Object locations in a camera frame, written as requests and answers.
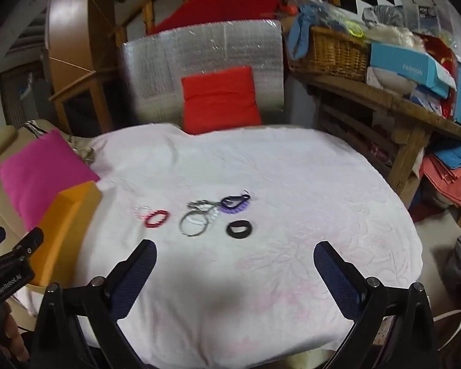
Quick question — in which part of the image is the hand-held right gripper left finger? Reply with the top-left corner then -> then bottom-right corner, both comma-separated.
30,239 -> 158,369

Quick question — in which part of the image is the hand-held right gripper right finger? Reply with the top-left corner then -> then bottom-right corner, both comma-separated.
313,240 -> 446,369

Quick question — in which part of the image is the orange cardboard box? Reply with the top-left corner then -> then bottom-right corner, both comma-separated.
30,181 -> 104,287

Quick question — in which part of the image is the red bead bracelet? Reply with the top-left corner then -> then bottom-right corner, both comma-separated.
145,209 -> 170,228

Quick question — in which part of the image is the white bead bracelet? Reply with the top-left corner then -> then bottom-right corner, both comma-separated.
188,207 -> 220,225

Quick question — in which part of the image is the black hair tie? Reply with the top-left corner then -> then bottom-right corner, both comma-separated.
226,219 -> 254,240

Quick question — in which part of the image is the dark carabiner clip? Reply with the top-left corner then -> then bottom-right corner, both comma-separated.
221,191 -> 251,210

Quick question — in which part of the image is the purple bead bracelet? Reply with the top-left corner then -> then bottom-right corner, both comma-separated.
220,197 -> 252,216

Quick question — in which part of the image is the person's left hand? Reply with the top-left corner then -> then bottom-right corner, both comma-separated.
0,302 -> 30,363

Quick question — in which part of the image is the beige fringe tassel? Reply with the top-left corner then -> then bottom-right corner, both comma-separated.
67,136 -> 108,168

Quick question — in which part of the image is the white textured blanket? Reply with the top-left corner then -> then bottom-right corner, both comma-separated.
27,123 -> 424,369

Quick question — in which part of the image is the stack of folded cloths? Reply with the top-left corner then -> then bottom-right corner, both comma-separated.
423,144 -> 461,206

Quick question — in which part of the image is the wooden bench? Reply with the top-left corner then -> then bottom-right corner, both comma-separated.
292,73 -> 461,208

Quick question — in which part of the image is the red cushion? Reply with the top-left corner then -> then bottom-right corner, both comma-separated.
180,66 -> 262,135

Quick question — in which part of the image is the silver foil insulation sheet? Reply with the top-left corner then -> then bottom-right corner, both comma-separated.
122,19 -> 286,127

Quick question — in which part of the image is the wicker basket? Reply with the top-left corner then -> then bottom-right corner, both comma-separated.
288,26 -> 371,82

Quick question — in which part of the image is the light blue shoe box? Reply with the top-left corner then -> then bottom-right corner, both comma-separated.
369,42 -> 458,98

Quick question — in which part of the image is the red and gold bag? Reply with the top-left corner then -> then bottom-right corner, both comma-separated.
423,34 -> 459,120

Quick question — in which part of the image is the blue cloth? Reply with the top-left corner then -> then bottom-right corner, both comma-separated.
288,4 -> 331,60

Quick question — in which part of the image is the wooden stair railing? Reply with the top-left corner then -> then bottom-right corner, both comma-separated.
111,0 -> 419,37

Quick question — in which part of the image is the red cloth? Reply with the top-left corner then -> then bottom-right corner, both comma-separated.
148,0 -> 289,35

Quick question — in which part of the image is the yellow-green ring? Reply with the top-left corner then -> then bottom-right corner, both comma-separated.
344,21 -> 366,40

